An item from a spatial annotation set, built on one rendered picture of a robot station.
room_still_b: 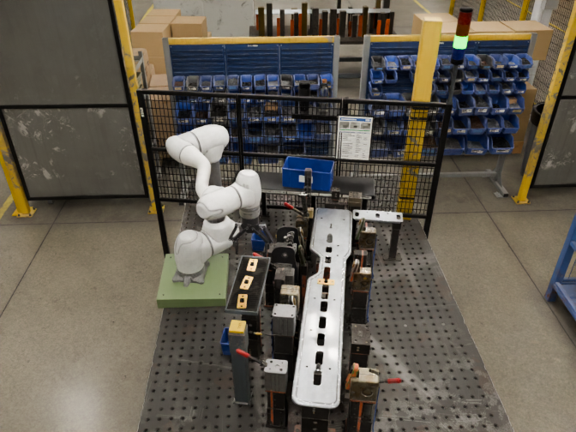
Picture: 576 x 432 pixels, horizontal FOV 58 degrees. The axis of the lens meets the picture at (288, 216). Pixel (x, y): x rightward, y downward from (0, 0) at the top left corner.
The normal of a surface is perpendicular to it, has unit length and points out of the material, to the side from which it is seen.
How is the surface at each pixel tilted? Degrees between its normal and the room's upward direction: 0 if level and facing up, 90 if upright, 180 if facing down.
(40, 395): 0
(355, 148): 90
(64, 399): 0
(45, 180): 91
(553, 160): 91
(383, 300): 0
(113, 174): 90
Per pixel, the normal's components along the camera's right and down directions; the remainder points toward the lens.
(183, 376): 0.00, -0.83
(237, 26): 0.05, 0.56
